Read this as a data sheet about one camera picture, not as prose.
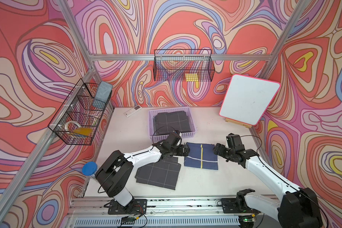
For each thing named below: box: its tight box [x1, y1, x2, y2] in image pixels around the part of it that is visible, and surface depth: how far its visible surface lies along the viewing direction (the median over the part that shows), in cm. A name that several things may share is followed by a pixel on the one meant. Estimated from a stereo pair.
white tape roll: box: [64, 120, 82, 133], surface depth 69 cm
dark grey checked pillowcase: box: [153, 110, 192, 136], surface depth 109 cm
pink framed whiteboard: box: [218, 74, 281, 126], surface depth 92 cm
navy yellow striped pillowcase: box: [183, 142, 219, 170], surface depth 92 cm
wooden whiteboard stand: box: [225, 117, 253, 129], surface depth 106 cm
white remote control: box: [123, 104, 143, 118], surface depth 118 cm
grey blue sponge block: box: [92, 80, 114, 109], surface depth 82 cm
